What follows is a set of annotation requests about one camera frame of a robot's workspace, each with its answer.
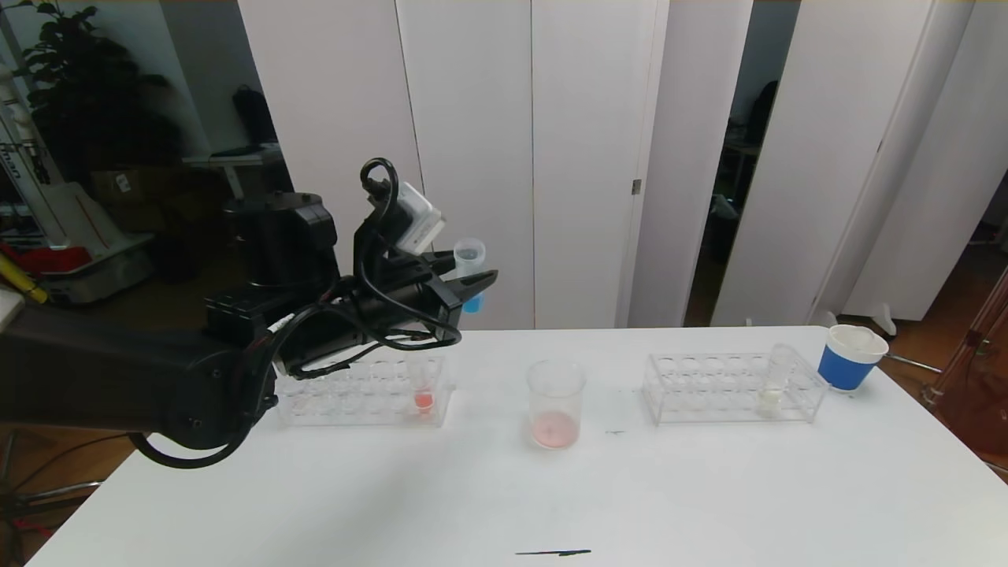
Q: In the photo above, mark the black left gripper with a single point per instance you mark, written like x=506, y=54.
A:
x=442, y=293

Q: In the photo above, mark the test tube with blue pigment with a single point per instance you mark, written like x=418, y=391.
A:
x=470, y=253

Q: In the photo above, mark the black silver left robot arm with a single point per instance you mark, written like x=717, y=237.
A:
x=118, y=378

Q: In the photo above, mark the clear plastic test tube rack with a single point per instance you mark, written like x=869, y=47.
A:
x=709, y=394
x=370, y=402

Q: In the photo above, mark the clear glass beaker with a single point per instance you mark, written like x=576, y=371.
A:
x=556, y=429

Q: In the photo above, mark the test tube with yellow pigment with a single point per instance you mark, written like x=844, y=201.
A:
x=770, y=402

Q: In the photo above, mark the white folding screen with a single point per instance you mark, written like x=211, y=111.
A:
x=835, y=118
x=551, y=118

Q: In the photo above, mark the white desk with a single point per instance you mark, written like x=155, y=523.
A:
x=228, y=157

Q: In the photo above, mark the black backpack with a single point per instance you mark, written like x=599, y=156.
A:
x=254, y=116

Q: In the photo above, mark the brown cardboard box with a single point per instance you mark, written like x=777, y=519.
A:
x=138, y=187

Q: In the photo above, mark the white machine base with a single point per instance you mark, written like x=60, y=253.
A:
x=94, y=268

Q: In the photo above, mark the blue white paper cup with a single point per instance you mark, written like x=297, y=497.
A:
x=843, y=368

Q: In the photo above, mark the red plastic object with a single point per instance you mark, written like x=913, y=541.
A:
x=47, y=258

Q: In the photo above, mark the dark green potted plant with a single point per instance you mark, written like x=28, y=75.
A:
x=87, y=94

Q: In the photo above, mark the white screen foot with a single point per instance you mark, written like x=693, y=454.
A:
x=882, y=321

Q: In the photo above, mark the yellow pole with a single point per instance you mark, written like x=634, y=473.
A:
x=20, y=276

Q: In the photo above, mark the white banner stand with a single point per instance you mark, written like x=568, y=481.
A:
x=24, y=157

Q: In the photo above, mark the brown metal stand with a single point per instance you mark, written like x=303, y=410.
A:
x=976, y=394

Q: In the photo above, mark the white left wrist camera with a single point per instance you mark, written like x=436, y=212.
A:
x=417, y=216

